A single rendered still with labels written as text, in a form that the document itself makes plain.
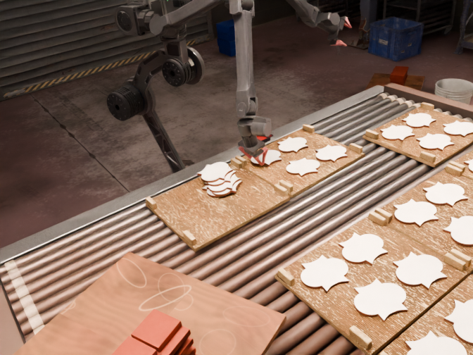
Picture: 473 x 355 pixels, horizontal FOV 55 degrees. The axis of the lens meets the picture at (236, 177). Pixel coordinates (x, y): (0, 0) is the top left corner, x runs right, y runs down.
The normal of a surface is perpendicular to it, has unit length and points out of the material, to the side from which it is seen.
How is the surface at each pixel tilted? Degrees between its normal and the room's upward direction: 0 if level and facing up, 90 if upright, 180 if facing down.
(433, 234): 0
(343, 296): 0
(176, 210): 0
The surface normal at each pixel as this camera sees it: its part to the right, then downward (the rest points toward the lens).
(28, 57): 0.59, 0.24
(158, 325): -0.09, -0.84
